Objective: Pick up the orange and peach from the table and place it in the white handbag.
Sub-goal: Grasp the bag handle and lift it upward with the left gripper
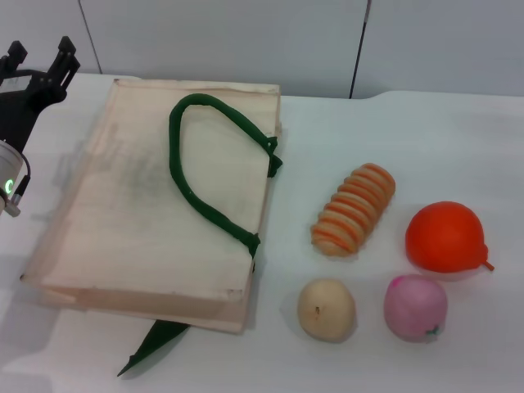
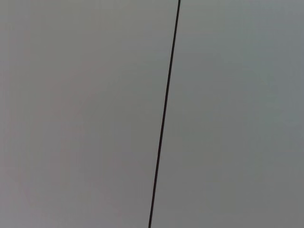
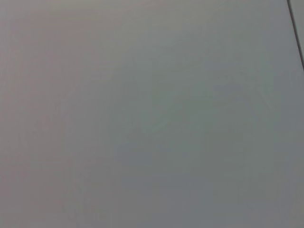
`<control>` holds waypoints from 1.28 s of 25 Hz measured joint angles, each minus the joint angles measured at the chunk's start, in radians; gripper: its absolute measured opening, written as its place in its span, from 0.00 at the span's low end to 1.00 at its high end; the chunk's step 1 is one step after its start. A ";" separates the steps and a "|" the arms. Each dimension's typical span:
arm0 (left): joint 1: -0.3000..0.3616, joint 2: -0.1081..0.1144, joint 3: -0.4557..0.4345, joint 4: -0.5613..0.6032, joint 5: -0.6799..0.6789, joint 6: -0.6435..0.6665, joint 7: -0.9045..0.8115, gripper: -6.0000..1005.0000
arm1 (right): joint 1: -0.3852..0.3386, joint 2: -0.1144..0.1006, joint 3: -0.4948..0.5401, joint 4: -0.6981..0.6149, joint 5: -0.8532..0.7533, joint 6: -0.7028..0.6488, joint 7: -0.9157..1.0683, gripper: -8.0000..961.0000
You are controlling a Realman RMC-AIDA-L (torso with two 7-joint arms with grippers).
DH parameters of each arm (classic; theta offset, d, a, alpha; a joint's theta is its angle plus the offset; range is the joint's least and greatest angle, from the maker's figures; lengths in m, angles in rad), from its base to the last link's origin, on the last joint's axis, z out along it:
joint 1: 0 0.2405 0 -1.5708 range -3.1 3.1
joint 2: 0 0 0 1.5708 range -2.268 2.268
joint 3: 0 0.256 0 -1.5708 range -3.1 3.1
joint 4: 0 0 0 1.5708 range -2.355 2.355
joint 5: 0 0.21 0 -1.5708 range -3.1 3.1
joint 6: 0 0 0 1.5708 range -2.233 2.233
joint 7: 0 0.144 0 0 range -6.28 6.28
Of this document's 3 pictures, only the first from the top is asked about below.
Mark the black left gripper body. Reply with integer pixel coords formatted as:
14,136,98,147
0,68,66,156

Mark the beige round toy fruit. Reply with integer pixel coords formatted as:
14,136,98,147
297,278,356,344

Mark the orange toy fruit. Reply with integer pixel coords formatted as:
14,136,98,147
404,200,495,273

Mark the orange striped toy bread roll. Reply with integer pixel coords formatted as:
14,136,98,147
310,162,397,257

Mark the pink toy peach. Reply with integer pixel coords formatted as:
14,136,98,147
383,273,449,344

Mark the cream handbag with green handles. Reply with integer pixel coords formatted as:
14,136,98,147
20,77,284,377

